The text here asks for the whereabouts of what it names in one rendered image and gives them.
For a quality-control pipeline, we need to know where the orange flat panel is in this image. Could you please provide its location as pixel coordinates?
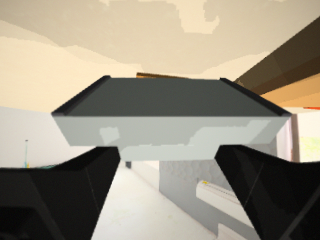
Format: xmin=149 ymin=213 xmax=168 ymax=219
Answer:
xmin=233 ymin=16 xmax=320 ymax=108

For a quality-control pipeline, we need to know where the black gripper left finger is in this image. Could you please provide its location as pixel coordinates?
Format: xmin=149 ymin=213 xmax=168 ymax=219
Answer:
xmin=0 ymin=147 xmax=121 ymax=240

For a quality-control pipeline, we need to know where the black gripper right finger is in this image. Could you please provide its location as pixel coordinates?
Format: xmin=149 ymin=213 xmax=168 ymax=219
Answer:
xmin=214 ymin=144 xmax=320 ymax=240

